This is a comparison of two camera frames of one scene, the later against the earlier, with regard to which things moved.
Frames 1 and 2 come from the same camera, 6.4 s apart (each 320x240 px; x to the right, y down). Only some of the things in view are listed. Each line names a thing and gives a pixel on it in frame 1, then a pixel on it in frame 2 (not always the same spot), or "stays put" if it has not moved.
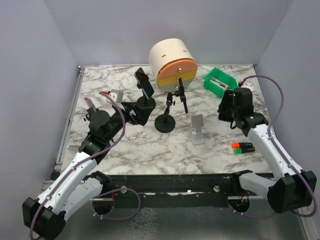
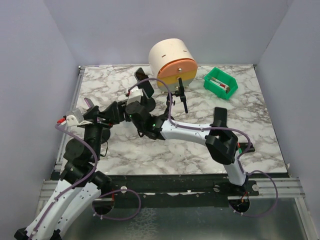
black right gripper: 227,98 to 138,103
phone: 182,95 stays put
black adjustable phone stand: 165,123 stays put
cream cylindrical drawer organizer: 170,58 stays put
